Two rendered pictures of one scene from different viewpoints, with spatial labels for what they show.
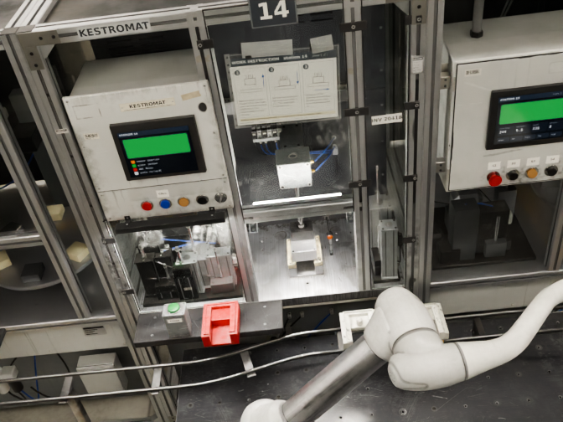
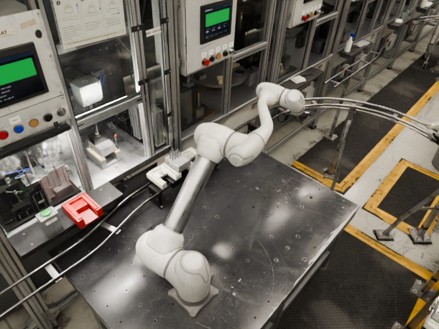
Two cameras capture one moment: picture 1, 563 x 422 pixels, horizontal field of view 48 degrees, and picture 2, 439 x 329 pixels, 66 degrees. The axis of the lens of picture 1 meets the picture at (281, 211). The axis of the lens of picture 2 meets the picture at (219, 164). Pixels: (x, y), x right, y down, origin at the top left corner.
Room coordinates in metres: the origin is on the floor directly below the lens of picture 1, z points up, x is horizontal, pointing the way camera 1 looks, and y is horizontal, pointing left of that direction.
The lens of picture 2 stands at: (0.35, 0.75, 2.22)
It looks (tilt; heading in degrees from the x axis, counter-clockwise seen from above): 41 degrees down; 307
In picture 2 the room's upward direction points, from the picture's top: 3 degrees clockwise
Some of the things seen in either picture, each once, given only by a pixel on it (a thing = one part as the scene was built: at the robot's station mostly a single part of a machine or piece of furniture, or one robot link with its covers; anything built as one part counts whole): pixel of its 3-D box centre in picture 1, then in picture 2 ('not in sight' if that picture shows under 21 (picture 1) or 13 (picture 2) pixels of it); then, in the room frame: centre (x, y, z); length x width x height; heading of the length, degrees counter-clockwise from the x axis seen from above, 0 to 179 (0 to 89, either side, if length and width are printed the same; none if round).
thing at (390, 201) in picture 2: not in sight; (411, 194); (0.27, -2.19, 0.01); 1.00 x 0.55 x 0.01; 87
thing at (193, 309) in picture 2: not in sight; (196, 287); (0.92, 0.12, 0.71); 0.22 x 0.18 x 0.06; 87
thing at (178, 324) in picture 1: (177, 317); (49, 220); (1.56, 0.42, 0.97); 0.08 x 0.08 x 0.12; 87
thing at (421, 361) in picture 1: (422, 365); (242, 150); (1.01, -0.31, 1.25); 0.18 x 0.14 x 0.13; 95
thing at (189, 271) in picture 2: not in sight; (191, 273); (0.93, 0.14, 0.85); 0.18 x 0.16 x 0.22; 5
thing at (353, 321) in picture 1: (392, 330); (178, 170); (1.47, -0.33, 0.84); 0.36 x 0.14 x 0.10; 87
